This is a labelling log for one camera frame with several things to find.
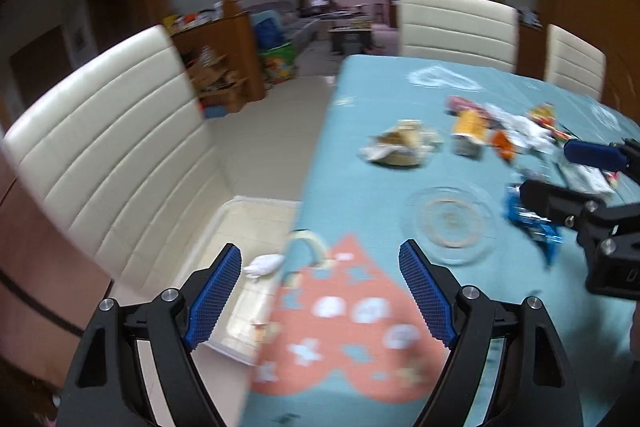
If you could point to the cream padded dining chair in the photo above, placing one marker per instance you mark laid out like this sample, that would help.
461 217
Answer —
457 29
575 59
115 147

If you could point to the white plastic wrapper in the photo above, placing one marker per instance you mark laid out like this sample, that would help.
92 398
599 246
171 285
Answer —
585 177

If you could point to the orange peel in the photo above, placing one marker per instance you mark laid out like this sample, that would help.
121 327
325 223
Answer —
505 144

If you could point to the crumpled white tissue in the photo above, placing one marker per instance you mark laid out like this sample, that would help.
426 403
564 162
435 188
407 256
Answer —
525 127

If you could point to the crumpled pink wrapper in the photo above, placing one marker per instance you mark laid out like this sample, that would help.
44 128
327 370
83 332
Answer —
465 104

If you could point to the blue printed tablecloth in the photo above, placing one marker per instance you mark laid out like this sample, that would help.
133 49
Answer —
360 207

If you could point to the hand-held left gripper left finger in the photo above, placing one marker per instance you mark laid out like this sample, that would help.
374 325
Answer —
215 297

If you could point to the white plastic bin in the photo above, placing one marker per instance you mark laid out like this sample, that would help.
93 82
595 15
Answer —
240 227

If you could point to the dark coffee table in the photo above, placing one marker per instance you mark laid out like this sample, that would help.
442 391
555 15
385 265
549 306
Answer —
350 37

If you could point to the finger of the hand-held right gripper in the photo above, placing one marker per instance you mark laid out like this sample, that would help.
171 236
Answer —
550 199
590 153

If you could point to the yellow and red wrapper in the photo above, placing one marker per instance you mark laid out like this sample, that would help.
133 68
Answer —
545 117

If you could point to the pile of cardboard boxes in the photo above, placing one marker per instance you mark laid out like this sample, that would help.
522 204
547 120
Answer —
215 77

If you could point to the clear glass plate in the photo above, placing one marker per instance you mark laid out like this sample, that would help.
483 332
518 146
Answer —
450 227

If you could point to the white tissue wad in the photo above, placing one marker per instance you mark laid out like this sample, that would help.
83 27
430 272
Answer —
264 266

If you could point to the blue plastic wrapper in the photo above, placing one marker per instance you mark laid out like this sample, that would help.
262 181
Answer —
537 232

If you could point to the wooden partition cabinet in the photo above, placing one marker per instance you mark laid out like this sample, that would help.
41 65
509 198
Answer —
235 37

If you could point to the grey sofa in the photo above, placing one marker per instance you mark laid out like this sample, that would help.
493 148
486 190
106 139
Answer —
300 32

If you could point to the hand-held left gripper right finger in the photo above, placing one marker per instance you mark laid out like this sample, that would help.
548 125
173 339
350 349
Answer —
425 297

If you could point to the green printed bag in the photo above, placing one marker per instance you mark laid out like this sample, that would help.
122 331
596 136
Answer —
277 64

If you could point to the yellow food packet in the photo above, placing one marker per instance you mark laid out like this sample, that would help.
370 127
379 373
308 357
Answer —
469 132

